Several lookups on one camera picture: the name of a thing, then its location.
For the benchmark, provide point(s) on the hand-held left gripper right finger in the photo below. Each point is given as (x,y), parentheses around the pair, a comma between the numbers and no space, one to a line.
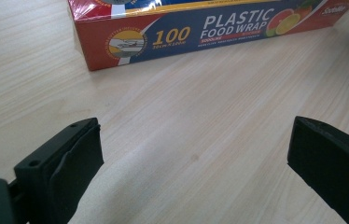
(331,165)

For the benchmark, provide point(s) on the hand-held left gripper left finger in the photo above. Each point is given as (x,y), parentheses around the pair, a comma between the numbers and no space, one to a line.
(57,174)

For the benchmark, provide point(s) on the red and blue wrap box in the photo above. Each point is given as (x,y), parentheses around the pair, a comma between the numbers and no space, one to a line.
(175,34)

